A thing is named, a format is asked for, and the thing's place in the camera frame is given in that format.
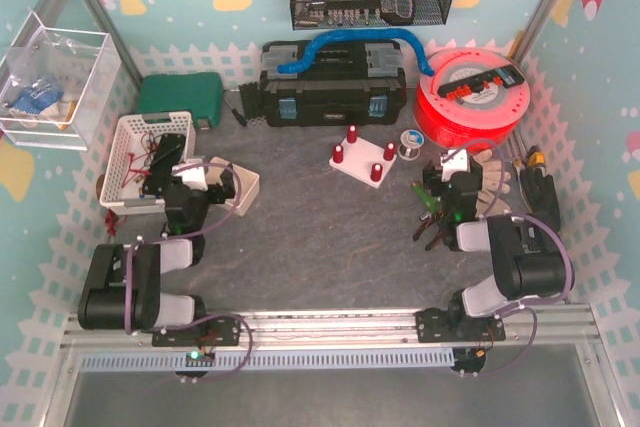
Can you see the green plastic water tap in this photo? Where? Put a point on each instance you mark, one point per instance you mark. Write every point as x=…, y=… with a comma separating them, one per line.
x=432, y=203

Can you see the clear acrylic wall box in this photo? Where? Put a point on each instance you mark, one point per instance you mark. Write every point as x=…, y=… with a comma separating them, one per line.
x=84, y=64

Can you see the white perforated plastic basket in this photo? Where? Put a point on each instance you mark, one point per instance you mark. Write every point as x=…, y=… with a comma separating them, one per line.
x=132, y=152

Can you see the white cotton work glove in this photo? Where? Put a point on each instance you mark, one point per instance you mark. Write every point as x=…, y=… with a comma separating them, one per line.
x=493, y=177

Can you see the yellow black screwdriver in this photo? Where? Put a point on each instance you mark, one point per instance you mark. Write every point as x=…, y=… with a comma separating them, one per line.
x=534, y=158

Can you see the black plastic toolbox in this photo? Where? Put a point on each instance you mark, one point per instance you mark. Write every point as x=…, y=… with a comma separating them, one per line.
x=357, y=82

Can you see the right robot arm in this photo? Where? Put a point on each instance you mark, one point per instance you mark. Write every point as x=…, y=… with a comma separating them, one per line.
x=514, y=217

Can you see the orange black pliers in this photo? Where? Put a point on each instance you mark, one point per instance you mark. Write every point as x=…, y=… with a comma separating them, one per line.
x=430, y=232

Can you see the grey slotted cable duct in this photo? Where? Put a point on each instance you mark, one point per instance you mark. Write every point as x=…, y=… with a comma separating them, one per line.
x=268, y=360

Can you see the black yellow work glove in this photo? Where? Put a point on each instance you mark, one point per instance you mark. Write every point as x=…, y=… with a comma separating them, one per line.
x=540, y=195

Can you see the blue white glove in box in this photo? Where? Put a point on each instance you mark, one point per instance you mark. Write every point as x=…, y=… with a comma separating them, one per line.
x=38, y=99

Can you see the aluminium linear rail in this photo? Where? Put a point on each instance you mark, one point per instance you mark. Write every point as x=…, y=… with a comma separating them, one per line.
x=345, y=329

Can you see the black battery holder box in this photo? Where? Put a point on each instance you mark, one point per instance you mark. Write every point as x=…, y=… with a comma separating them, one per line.
x=168, y=153

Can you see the white tray with springs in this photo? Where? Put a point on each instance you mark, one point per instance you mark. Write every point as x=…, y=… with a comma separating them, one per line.
x=247, y=181

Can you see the green plastic tool case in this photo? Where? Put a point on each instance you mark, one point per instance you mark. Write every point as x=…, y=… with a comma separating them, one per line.
x=201, y=94

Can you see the white peg base plate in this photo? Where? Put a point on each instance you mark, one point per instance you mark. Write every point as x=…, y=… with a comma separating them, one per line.
x=359, y=158

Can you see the red filament spool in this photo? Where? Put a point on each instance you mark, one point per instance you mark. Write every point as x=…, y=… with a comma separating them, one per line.
x=490, y=115

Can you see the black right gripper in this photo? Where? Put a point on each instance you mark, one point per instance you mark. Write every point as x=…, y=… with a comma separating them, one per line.
x=439, y=217

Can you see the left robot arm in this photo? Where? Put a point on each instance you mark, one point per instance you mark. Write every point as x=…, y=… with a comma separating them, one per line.
x=122, y=290

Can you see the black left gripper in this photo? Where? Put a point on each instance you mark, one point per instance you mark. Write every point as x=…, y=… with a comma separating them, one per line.
x=163, y=167

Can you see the solder wire spool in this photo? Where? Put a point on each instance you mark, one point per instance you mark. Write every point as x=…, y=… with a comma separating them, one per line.
x=411, y=143

